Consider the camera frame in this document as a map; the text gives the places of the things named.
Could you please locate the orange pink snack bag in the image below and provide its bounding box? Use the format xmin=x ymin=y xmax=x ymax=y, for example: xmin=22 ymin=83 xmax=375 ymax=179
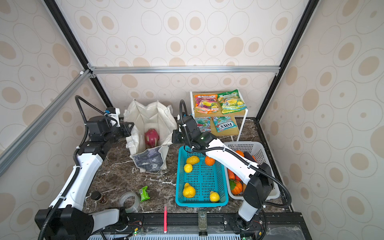
xmin=194 ymin=94 xmax=219 ymax=114

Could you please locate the yellow lemon front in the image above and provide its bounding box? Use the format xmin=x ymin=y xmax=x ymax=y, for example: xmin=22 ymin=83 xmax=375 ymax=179
xmin=209 ymin=191 xmax=220 ymax=203

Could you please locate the green yellow snack bag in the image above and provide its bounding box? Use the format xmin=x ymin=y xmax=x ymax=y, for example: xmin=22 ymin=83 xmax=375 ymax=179
xmin=218 ymin=90 xmax=247 ymax=115

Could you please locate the white plastic basket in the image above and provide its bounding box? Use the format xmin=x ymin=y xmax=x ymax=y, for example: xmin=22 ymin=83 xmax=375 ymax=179
xmin=220 ymin=140 xmax=281 ymax=201

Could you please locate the large bumpy yellow lemon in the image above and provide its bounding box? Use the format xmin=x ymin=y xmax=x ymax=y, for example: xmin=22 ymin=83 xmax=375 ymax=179
xmin=183 ymin=183 xmax=196 ymax=199

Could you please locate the orange carrot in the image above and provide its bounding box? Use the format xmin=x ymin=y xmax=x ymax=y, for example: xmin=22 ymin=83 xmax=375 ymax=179
xmin=227 ymin=169 xmax=236 ymax=180

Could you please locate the small yellow lemon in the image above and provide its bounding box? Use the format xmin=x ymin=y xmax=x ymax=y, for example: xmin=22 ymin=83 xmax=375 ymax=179
xmin=184 ymin=164 xmax=193 ymax=173

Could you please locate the green Fox's candy bag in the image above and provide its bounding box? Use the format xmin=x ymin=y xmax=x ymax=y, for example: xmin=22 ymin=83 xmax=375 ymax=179
xmin=213 ymin=116 xmax=237 ymax=133

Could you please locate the teal red snack bag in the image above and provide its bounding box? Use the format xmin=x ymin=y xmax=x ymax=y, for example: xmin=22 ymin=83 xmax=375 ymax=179
xmin=195 ymin=117 xmax=212 ymax=133

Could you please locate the pink dragon fruit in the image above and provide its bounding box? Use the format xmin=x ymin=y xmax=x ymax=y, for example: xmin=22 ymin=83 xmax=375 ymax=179
xmin=145 ymin=129 xmax=160 ymax=149

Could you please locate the small orange pumpkin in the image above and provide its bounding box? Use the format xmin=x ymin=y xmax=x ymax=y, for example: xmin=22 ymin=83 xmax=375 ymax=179
xmin=230 ymin=180 xmax=243 ymax=195

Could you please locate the orange tangerine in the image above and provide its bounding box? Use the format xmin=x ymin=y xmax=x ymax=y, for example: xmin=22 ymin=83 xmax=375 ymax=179
xmin=205 ymin=156 xmax=216 ymax=166

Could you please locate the diagonal aluminium frame bar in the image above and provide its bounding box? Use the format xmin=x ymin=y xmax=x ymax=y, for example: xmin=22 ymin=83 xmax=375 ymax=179
xmin=1 ymin=70 xmax=91 ymax=175

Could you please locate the small dark bottle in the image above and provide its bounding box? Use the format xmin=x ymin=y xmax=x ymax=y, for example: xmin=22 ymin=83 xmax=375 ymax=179
xmin=91 ymin=191 xmax=108 ymax=205

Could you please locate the orange fruit in white basket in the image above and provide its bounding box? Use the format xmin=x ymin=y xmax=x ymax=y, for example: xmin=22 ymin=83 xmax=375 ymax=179
xmin=236 ymin=151 xmax=245 ymax=157

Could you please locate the green crumpled wrapper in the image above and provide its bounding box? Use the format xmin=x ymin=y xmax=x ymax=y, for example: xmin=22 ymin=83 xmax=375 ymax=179
xmin=139 ymin=186 xmax=150 ymax=202

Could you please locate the purple eggplant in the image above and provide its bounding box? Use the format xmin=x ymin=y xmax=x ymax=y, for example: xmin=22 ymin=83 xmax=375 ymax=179
xmin=244 ymin=152 xmax=257 ymax=163

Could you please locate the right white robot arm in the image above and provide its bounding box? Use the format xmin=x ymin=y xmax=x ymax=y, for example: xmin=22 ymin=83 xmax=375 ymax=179
xmin=172 ymin=100 xmax=292 ymax=224

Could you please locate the clear tape roll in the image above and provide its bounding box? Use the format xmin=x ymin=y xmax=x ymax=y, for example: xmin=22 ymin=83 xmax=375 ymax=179
xmin=119 ymin=192 xmax=140 ymax=213

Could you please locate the cream canvas tote bag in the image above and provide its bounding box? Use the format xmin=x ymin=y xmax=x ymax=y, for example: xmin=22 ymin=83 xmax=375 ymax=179
xmin=124 ymin=100 xmax=177 ymax=173

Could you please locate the bumpy yellow citron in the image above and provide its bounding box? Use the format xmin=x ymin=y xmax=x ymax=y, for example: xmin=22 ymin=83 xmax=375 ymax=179
xmin=186 ymin=156 xmax=200 ymax=165

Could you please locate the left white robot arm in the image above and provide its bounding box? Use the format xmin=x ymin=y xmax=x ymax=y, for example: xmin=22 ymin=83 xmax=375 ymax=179
xmin=35 ymin=96 xmax=135 ymax=240

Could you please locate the white wooden two-tier shelf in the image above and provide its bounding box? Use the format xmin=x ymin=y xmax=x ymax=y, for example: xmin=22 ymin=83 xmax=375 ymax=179
xmin=190 ymin=91 xmax=249 ymax=141

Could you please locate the pink marker pen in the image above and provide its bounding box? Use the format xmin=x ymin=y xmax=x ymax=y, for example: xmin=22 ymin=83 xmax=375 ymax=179
xmin=164 ymin=204 xmax=168 ymax=234

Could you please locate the horizontal aluminium frame bar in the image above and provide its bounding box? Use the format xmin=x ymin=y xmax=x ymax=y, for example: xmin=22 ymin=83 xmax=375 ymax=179
xmin=91 ymin=66 xmax=280 ymax=74

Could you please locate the teal plastic basket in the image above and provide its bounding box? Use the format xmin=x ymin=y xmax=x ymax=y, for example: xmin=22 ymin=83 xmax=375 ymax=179
xmin=175 ymin=147 xmax=229 ymax=208

